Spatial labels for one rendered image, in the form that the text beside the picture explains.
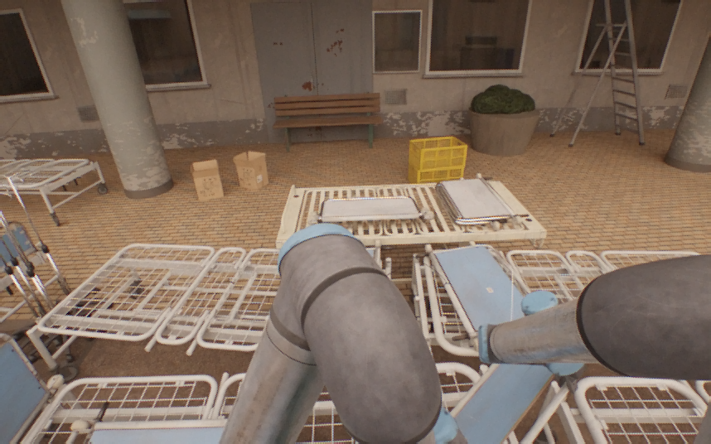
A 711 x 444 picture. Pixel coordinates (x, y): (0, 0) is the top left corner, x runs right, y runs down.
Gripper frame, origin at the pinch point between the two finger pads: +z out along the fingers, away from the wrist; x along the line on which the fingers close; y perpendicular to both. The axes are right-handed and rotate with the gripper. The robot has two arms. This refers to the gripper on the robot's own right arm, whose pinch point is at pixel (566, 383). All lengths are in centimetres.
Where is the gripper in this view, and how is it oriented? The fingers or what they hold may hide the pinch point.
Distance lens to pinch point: 130.0
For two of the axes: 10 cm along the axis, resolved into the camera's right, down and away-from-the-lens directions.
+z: 4.6, 8.2, 3.3
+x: 4.9, 0.8, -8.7
